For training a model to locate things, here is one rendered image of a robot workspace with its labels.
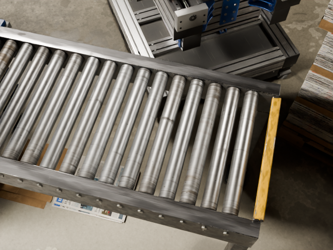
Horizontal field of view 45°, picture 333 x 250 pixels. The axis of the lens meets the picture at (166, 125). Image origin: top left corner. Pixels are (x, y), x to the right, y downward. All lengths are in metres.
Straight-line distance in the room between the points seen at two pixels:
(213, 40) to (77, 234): 1.27
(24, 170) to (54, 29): 1.56
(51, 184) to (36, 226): 0.85
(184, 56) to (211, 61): 0.15
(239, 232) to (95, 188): 0.44
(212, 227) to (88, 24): 1.84
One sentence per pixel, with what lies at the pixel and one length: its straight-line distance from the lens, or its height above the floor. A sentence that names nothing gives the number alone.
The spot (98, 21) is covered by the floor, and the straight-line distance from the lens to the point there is 2.73.
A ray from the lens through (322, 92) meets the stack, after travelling 1.84.
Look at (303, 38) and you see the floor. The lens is 2.73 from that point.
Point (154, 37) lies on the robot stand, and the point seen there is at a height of 0.21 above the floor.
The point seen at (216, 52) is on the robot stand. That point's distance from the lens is 2.27.
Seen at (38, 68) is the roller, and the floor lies 0.79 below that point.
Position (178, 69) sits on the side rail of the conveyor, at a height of 0.80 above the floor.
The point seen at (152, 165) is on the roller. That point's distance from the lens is 1.25.
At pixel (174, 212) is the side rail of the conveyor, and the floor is 0.80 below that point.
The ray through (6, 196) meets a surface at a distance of 2.21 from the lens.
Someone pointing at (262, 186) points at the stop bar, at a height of 0.82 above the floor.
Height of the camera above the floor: 1.94
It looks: 61 degrees down
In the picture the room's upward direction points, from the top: straight up
